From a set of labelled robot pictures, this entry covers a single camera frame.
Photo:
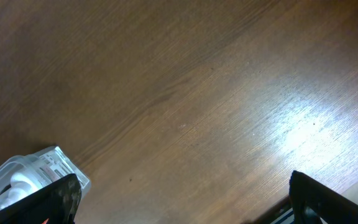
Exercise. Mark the clear plastic container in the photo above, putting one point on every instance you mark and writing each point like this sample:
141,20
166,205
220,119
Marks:
47,165

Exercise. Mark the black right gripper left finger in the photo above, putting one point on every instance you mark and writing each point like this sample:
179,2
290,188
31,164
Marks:
57,202

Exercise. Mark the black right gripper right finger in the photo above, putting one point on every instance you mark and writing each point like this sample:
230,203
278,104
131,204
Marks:
313,202

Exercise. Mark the white spray bottle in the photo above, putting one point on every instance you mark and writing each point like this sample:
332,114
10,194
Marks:
21,186

